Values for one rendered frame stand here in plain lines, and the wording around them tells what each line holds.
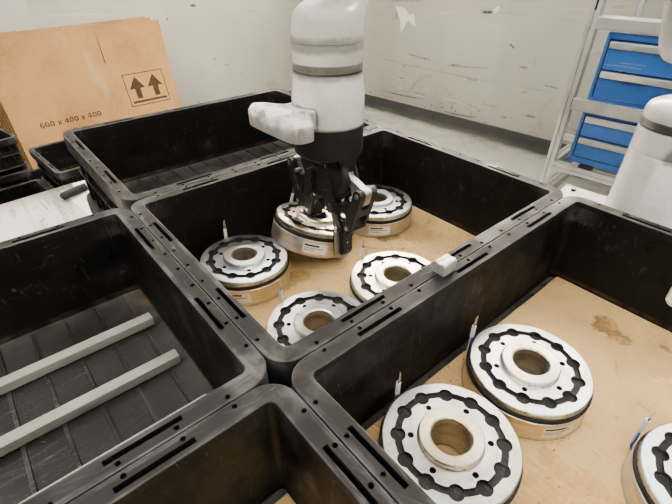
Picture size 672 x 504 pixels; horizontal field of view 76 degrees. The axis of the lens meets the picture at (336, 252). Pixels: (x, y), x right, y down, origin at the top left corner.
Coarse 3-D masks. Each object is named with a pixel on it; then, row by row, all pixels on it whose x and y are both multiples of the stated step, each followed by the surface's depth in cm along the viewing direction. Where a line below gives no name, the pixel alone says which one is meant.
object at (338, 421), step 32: (544, 224) 44; (640, 224) 44; (480, 256) 39; (416, 288) 35; (448, 288) 36; (384, 320) 34; (320, 352) 30; (352, 352) 30; (320, 416) 26; (352, 448) 24; (384, 480) 23
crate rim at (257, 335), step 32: (384, 128) 67; (480, 160) 57; (192, 192) 50; (544, 192) 50; (160, 224) 44; (512, 224) 44; (192, 256) 39; (224, 288) 35; (256, 320) 32; (352, 320) 32; (288, 352) 30; (288, 384) 30
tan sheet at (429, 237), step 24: (432, 216) 65; (360, 240) 59; (384, 240) 59; (408, 240) 59; (432, 240) 59; (456, 240) 59; (312, 264) 55; (336, 264) 55; (288, 288) 51; (312, 288) 51; (336, 288) 51; (264, 312) 48
